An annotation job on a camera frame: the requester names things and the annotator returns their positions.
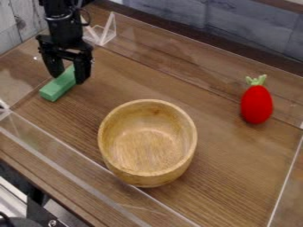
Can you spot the black metal bracket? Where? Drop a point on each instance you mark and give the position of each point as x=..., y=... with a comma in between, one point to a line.
x=37, y=214

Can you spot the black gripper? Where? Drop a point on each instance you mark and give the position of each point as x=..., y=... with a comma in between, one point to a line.
x=64, y=44

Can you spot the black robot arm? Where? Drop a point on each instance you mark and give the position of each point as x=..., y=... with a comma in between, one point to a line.
x=60, y=8

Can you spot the clear acrylic corner bracket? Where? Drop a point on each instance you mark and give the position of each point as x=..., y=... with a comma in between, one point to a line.
x=98, y=35

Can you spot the red plush strawberry toy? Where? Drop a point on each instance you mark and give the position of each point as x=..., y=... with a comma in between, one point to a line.
x=256, y=103

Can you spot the brown wooden bowl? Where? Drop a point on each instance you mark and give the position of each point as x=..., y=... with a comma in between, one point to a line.
x=146, y=142

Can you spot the clear acrylic tray wall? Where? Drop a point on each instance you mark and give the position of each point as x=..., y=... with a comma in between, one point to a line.
x=244, y=180

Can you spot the green rectangular stick block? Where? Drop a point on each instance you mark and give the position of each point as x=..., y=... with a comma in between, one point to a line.
x=58, y=85

